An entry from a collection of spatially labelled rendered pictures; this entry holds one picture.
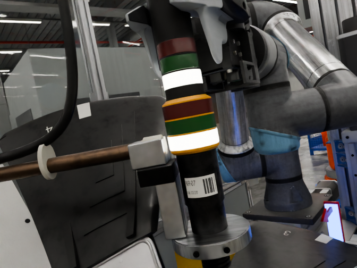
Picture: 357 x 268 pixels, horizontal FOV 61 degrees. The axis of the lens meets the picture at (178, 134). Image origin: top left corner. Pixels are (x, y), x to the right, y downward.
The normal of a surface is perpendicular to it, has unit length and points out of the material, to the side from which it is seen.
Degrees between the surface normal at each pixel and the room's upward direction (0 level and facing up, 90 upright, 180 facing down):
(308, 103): 70
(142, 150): 90
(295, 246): 8
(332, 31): 90
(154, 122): 36
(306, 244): 10
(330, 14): 90
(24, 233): 50
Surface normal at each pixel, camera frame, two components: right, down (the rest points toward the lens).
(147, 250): -0.36, -0.58
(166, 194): -0.10, 0.07
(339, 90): -0.15, -0.58
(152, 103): 0.01, -0.81
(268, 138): -0.51, 0.18
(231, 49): 0.85, -0.14
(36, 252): 0.45, -0.71
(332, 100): -0.11, -0.29
